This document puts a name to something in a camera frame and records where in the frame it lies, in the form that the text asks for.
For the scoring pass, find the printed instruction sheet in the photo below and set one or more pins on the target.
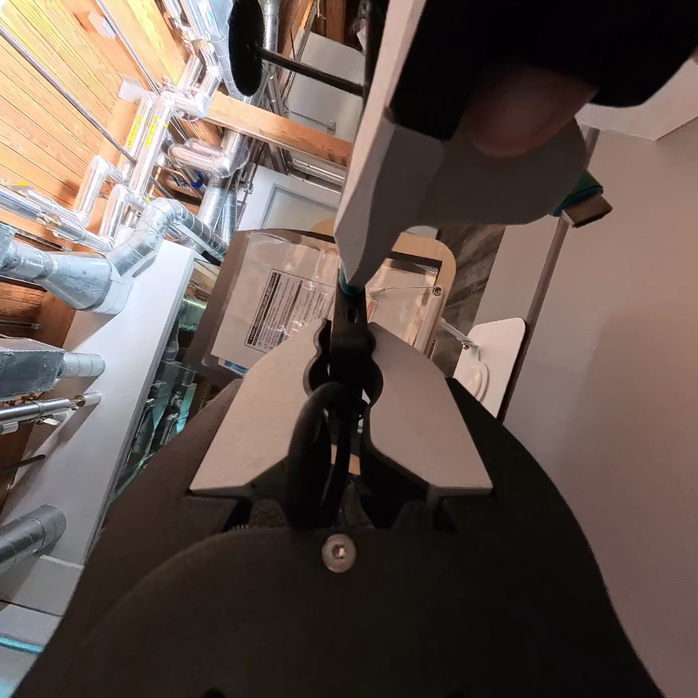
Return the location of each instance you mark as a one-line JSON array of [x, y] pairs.
[[283, 294]]

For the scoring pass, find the black fuzzy disc on rod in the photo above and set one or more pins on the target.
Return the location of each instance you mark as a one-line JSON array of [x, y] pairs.
[[245, 43]]

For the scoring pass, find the grey metal table leg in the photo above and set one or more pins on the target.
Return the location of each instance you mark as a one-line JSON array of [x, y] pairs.
[[548, 272]]

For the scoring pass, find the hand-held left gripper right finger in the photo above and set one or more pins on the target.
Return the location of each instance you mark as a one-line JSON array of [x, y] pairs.
[[425, 425]]

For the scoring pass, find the black HDMI switch box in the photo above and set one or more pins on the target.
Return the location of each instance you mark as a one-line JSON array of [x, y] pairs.
[[349, 338]]

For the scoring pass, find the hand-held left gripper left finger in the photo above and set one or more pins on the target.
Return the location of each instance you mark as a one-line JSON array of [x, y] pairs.
[[256, 425]]

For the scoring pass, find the wooden ceiling beam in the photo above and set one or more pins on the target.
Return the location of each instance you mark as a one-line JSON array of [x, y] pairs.
[[283, 128]]

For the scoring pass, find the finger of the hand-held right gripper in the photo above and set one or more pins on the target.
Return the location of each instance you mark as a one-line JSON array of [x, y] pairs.
[[376, 191], [491, 191]]

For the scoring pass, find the black sign board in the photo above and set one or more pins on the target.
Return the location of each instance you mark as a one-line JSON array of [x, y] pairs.
[[223, 272]]

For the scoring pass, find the person's right hand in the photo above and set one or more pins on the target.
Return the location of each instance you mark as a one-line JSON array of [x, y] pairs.
[[523, 114]]

